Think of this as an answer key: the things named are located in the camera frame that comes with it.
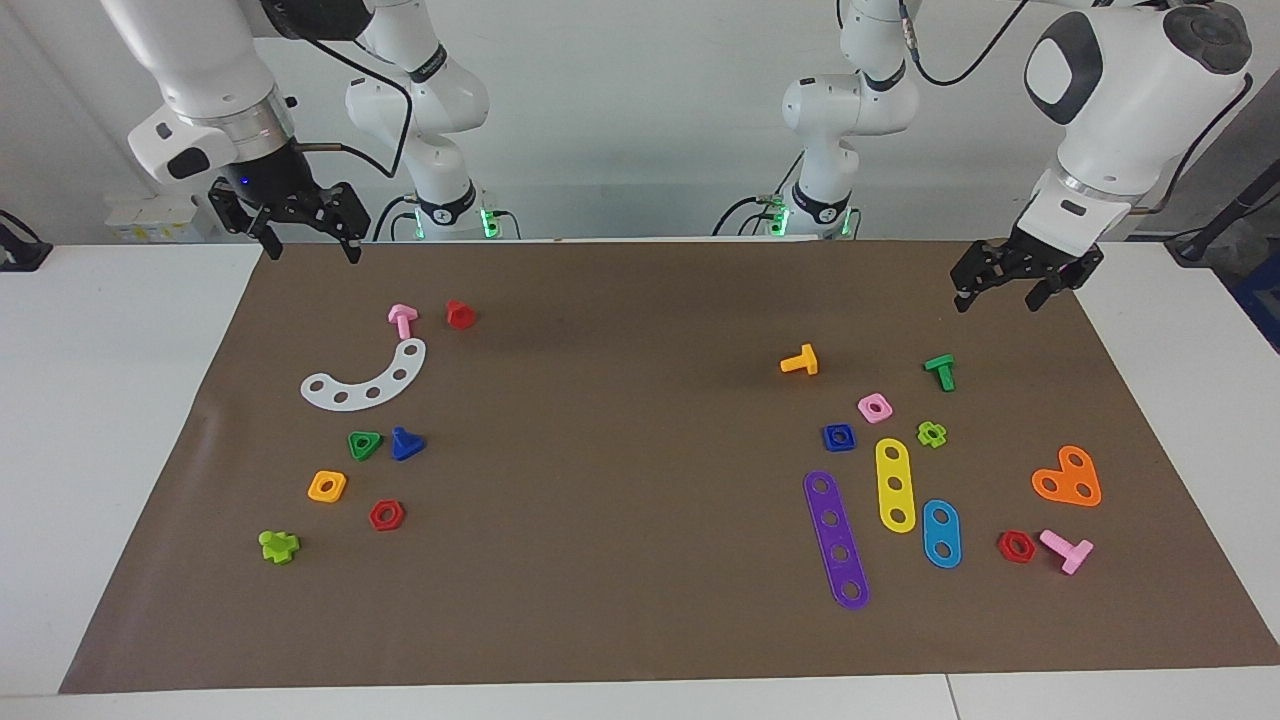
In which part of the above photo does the black clamp device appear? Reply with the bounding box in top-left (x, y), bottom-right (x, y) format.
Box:
top-left (0, 208), bottom-right (53, 273)

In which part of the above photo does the blue crate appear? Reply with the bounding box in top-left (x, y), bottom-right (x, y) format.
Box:
top-left (1228, 250), bottom-right (1280, 353)

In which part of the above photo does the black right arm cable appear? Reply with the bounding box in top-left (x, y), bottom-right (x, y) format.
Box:
top-left (285, 30), bottom-right (416, 181)

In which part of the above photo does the white wall socket box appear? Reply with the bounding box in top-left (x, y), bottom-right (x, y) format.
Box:
top-left (105, 195), bottom-right (216, 244)

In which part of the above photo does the orange L-shaped plate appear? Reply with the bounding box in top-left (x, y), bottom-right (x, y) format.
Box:
top-left (1031, 445), bottom-right (1103, 508)

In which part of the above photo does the purple four-hole plastic plate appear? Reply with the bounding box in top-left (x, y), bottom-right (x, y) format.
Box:
top-left (803, 470), bottom-right (871, 611)

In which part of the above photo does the blue two-hole plastic plate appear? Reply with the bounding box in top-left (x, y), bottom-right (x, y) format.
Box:
top-left (921, 499), bottom-right (963, 570)

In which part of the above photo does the black base cable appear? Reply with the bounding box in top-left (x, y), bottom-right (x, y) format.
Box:
top-left (712, 150), bottom-right (806, 238)
top-left (372, 195), bottom-right (421, 241)

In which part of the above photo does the brown table mat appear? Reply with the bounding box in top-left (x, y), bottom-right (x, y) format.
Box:
top-left (58, 238), bottom-right (1280, 694)

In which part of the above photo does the black stand pole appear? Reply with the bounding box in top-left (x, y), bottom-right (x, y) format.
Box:
top-left (1165, 165), bottom-right (1280, 266)

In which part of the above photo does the white curved perforated plate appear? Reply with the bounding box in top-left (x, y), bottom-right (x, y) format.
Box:
top-left (300, 338), bottom-right (428, 412)

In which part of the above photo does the yellow three-hole plastic plate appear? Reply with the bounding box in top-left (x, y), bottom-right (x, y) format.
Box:
top-left (874, 437), bottom-right (918, 534)

